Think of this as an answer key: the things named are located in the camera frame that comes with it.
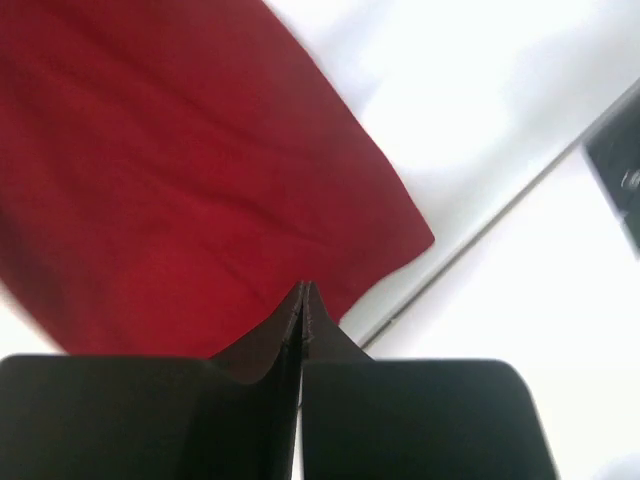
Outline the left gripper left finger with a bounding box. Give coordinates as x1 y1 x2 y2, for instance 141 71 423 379
1 285 304 479

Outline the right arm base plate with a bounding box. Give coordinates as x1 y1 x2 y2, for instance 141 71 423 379
584 95 639 258

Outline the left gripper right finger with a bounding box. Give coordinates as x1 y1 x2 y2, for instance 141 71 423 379
301 284 557 479

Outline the dark red t-shirt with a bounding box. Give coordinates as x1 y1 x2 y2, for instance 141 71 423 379
1 1 434 357

